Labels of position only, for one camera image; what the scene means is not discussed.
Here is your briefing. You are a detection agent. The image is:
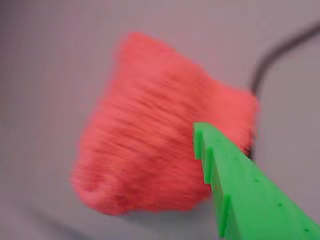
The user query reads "orange fuzzy cloth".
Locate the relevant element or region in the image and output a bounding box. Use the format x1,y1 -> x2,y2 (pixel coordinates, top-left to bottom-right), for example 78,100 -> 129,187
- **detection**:
69,30 -> 261,217

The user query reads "thin black cable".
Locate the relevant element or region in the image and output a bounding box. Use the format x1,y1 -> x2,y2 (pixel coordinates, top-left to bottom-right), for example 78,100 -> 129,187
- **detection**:
246,19 -> 320,161

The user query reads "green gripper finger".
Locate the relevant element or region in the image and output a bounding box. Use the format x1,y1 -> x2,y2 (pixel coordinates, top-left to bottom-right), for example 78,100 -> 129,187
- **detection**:
193,121 -> 320,240

